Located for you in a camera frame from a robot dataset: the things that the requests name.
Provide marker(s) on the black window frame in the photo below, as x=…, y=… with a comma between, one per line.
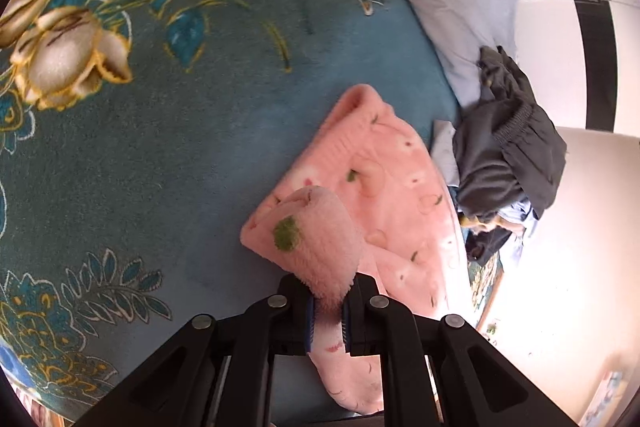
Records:
x=590, y=22

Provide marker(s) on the pink fleece printed pants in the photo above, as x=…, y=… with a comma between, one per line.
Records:
x=390, y=202

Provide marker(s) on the dark grey pants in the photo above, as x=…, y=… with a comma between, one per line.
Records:
x=505, y=157

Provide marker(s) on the teal floral blanket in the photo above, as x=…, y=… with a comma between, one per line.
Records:
x=190, y=122

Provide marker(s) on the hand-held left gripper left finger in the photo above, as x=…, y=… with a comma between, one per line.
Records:
x=309, y=324

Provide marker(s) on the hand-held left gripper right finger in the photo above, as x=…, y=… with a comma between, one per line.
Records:
x=347, y=324

